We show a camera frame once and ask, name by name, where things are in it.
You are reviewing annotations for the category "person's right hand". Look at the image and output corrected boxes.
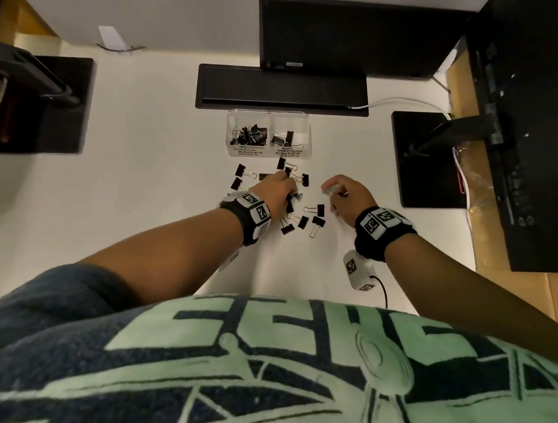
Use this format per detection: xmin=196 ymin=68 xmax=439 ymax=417
xmin=320 ymin=173 xmax=380 ymax=231

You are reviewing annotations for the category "person's left hand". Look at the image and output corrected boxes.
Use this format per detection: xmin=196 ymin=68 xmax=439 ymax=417
xmin=249 ymin=172 xmax=301 ymax=223

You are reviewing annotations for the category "pile of black binder clips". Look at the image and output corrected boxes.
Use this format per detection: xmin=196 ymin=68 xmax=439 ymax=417
xmin=228 ymin=154 xmax=328 ymax=242

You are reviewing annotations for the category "heap of small binder clips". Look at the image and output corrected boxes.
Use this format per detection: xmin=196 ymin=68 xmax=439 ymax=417
xmin=229 ymin=123 xmax=267 ymax=147

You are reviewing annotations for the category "clear two-compartment plastic box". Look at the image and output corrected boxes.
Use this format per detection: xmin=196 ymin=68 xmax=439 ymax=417
xmin=223 ymin=104 xmax=313 ymax=164

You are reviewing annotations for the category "person's left forearm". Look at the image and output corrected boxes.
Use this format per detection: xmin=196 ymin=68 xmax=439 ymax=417
xmin=71 ymin=206 xmax=247 ymax=319

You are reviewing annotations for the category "person's right forearm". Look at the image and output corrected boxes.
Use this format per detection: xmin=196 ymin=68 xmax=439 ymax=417
xmin=382 ymin=226 xmax=558 ymax=379

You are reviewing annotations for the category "brown cardboard box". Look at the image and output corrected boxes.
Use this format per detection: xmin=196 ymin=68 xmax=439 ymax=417
xmin=442 ymin=35 xmax=558 ymax=331

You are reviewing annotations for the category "black left wristband with markers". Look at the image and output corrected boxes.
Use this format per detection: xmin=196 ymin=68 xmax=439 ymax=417
xmin=218 ymin=189 xmax=273 ymax=248

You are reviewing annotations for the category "black wristband with markers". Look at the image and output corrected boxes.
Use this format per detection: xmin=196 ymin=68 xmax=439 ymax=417
xmin=352 ymin=204 xmax=420 ymax=264
xmin=218 ymin=189 xmax=273 ymax=248

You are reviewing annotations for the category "black right wristband with markers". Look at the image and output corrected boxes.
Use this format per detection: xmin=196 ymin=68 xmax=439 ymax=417
xmin=352 ymin=204 xmax=420 ymax=264

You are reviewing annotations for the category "black monitor stand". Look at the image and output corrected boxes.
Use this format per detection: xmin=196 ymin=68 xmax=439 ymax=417
xmin=390 ymin=105 xmax=508 ymax=212
xmin=0 ymin=30 xmax=100 ymax=158

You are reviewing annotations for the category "black centre monitor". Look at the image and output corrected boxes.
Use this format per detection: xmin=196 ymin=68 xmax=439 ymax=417
xmin=190 ymin=0 xmax=485 ymax=126

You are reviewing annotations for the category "grey shirt with green print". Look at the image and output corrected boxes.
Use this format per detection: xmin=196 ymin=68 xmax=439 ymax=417
xmin=0 ymin=239 xmax=558 ymax=423

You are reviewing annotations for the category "small white paper card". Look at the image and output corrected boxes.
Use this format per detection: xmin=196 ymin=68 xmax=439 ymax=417
xmin=97 ymin=24 xmax=129 ymax=51

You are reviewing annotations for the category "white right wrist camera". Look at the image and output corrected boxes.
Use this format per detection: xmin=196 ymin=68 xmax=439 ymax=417
xmin=342 ymin=249 xmax=378 ymax=293

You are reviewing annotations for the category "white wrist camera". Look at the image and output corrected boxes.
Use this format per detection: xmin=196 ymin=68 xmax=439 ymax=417
xmin=342 ymin=249 xmax=378 ymax=293
xmin=215 ymin=248 xmax=244 ymax=273

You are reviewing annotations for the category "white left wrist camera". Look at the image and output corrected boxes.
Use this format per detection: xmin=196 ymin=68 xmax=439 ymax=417
xmin=215 ymin=248 xmax=244 ymax=273

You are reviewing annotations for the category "black cable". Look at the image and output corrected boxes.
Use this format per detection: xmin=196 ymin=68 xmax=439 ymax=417
xmin=371 ymin=274 xmax=389 ymax=310

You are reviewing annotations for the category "white cable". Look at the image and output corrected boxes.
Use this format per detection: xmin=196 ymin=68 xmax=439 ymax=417
xmin=347 ymin=94 xmax=455 ymax=124

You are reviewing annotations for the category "thin dark wire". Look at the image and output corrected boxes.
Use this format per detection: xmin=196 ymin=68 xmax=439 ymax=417
xmin=96 ymin=40 xmax=146 ymax=55

